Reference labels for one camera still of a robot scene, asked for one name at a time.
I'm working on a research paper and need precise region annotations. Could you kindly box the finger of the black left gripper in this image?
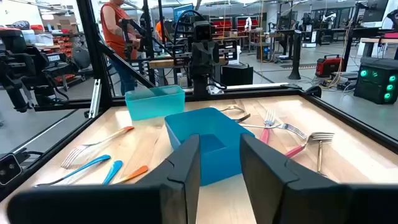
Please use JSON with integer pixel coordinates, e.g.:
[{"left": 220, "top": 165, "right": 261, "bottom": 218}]
[
  {"left": 205, "top": 41, "right": 220, "bottom": 77},
  {"left": 190, "top": 41, "right": 206, "bottom": 77}
]

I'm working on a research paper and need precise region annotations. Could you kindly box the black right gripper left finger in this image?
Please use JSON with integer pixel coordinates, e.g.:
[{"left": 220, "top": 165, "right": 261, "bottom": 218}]
[{"left": 6, "top": 134, "right": 201, "bottom": 224}]

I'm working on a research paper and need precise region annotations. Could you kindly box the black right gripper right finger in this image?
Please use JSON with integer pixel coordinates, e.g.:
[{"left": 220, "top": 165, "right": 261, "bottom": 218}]
[{"left": 239, "top": 133, "right": 398, "bottom": 224}]

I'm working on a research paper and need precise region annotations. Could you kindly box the orange-handled silver fork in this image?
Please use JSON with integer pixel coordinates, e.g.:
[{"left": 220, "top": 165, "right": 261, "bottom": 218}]
[
  {"left": 119, "top": 165, "right": 149, "bottom": 184},
  {"left": 60, "top": 126, "right": 135, "bottom": 170},
  {"left": 239, "top": 123, "right": 308, "bottom": 141}
]

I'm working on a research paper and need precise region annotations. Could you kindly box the pink-handled silver fork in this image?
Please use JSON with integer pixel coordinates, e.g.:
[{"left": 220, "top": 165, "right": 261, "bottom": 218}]
[
  {"left": 284, "top": 132, "right": 335, "bottom": 159},
  {"left": 259, "top": 108, "right": 277, "bottom": 145}
]

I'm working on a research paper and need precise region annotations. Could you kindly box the translucent green plastic bin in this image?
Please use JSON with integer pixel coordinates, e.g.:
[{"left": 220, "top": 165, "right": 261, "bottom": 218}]
[{"left": 124, "top": 84, "right": 187, "bottom": 121}]

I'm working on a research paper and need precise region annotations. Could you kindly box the blue plastic bin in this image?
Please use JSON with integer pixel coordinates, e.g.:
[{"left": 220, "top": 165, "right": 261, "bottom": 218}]
[{"left": 164, "top": 107, "right": 256, "bottom": 187}]

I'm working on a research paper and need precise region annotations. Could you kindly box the blue-handled black fork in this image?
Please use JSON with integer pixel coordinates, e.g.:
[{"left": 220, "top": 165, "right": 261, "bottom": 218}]
[
  {"left": 233, "top": 113, "right": 252, "bottom": 124},
  {"left": 34, "top": 154, "right": 112, "bottom": 187},
  {"left": 101, "top": 160, "right": 124, "bottom": 185}
]

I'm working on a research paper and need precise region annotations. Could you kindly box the red storage shelf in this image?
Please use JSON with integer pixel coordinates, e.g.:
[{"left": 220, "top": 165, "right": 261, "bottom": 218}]
[{"left": 210, "top": 15, "right": 261, "bottom": 34}]

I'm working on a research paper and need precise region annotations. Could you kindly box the black cabinet box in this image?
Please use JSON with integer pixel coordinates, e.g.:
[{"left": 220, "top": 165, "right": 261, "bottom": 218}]
[{"left": 220, "top": 63, "right": 254, "bottom": 87}]

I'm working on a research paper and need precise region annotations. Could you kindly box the wooden workbench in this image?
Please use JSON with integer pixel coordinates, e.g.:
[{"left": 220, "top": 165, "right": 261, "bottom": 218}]
[{"left": 148, "top": 57, "right": 229, "bottom": 70}]

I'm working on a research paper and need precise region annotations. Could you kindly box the blue monitor screen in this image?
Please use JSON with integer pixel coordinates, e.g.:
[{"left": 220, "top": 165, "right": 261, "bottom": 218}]
[{"left": 172, "top": 2, "right": 195, "bottom": 22}]

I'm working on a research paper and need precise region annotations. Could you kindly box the person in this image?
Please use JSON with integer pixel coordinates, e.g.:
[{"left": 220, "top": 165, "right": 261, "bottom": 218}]
[{"left": 99, "top": 0, "right": 140, "bottom": 96}]

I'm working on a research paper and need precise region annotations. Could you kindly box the red portable generator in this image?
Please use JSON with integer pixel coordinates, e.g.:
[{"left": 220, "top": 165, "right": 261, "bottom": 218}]
[{"left": 315, "top": 54, "right": 343, "bottom": 78}]

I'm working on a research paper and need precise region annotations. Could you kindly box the black computer with green lights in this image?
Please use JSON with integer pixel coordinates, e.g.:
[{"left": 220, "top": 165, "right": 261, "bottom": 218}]
[{"left": 353, "top": 57, "right": 398, "bottom": 105}]

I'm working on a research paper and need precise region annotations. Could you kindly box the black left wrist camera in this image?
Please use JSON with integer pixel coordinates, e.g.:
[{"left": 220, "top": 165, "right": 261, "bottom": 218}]
[{"left": 193, "top": 21, "right": 213, "bottom": 42}]

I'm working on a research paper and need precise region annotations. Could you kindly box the white strip on frame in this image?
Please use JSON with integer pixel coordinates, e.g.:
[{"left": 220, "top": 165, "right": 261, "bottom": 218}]
[{"left": 226, "top": 82, "right": 290, "bottom": 91}]

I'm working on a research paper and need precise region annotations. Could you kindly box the black bollard post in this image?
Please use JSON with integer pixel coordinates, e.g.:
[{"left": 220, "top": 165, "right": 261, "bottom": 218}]
[{"left": 288, "top": 29, "right": 303, "bottom": 81}]

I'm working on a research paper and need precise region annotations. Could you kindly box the black frame corner mount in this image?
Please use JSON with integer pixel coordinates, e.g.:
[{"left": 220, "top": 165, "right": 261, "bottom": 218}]
[{"left": 306, "top": 85, "right": 323, "bottom": 98}]

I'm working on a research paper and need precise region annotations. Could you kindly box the black table frame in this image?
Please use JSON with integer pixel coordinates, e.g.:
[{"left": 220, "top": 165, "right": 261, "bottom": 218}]
[{"left": 0, "top": 0, "right": 398, "bottom": 200}]

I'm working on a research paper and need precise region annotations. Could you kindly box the silver frame bracket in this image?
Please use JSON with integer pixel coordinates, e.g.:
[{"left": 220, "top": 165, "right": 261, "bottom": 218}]
[{"left": 88, "top": 78, "right": 102, "bottom": 119}]

